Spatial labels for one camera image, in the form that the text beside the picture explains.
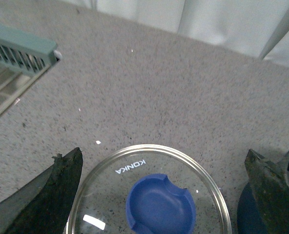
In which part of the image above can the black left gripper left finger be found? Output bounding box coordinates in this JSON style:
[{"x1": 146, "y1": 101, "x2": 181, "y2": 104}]
[{"x1": 0, "y1": 147, "x2": 83, "y2": 234}]

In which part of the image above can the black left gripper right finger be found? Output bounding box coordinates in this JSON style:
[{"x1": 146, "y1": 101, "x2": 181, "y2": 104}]
[{"x1": 245, "y1": 149, "x2": 289, "y2": 234}]

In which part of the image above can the glass lid with blue knob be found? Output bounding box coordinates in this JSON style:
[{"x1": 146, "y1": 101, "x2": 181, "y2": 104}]
[{"x1": 66, "y1": 144, "x2": 232, "y2": 234}]

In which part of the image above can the dark blue saucepan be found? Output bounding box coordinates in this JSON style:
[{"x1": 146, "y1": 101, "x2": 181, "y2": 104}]
[{"x1": 236, "y1": 142, "x2": 289, "y2": 234}]

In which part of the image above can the green dish drying rack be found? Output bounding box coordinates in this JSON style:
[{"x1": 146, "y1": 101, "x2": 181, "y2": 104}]
[{"x1": 0, "y1": 24, "x2": 62, "y2": 116}]

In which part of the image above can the white curtain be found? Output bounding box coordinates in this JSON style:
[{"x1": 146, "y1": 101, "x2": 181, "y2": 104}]
[{"x1": 92, "y1": 0, "x2": 289, "y2": 67}]

